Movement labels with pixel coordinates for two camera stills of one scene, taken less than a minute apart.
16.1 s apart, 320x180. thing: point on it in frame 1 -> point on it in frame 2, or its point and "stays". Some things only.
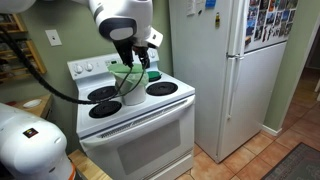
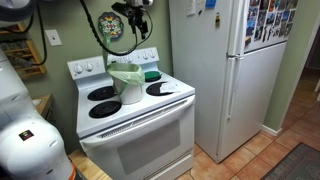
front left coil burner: x=105 y=109 stays
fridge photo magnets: x=269 y=19 stays
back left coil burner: x=102 y=93 stays
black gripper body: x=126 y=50 -> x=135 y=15
